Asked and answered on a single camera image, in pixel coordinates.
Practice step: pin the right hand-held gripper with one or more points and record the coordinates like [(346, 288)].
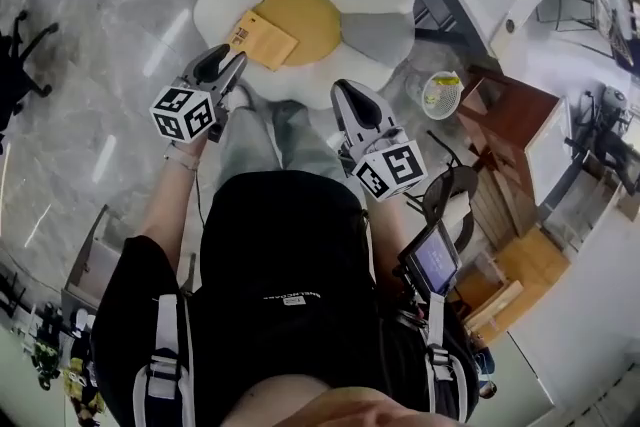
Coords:
[(390, 165)]

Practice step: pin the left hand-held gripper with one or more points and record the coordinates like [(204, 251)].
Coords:
[(177, 112)]

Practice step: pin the tan cardboard envelope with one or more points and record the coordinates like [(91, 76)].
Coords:
[(265, 40)]

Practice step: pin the person's right forearm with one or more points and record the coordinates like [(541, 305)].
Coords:
[(395, 225)]

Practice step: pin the person's left forearm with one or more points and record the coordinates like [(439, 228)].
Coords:
[(165, 205)]

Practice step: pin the person's white shoe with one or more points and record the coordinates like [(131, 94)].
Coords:
[(239, 97)]

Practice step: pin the white mesh waste basket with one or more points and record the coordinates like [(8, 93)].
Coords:
[(440, 95)]

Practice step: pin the person's grey jeans legs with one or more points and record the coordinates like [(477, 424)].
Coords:
[(280, 135)]

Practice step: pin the beige wristband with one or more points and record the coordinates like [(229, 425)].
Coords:
[(182, 160)]

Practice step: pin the black round stool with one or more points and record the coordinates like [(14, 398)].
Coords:
[(450, 185)]

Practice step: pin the white tissue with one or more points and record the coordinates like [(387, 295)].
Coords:
[(457, 210)]

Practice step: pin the brown wooden cabinet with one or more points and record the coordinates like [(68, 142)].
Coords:
[(515, 115)]

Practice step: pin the black chest-mounted screen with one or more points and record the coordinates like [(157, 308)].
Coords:
[(432, 260)]

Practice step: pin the person's black t-shirt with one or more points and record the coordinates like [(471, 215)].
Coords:
[(280, 265)]

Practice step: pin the white framed panel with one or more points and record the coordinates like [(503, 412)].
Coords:
[(547, 150)]

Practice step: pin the black office chair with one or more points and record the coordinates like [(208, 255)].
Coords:
[(15, 75)]

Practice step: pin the large flat cardboard box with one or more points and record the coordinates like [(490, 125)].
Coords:
[(525, 265)]

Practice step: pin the grey open cabinet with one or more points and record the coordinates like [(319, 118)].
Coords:
[(95, 265)]

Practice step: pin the black metal stand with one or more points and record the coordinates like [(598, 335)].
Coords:
[(605, 135)]

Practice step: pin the person's head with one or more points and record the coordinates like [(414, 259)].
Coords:
[(350, 407)]

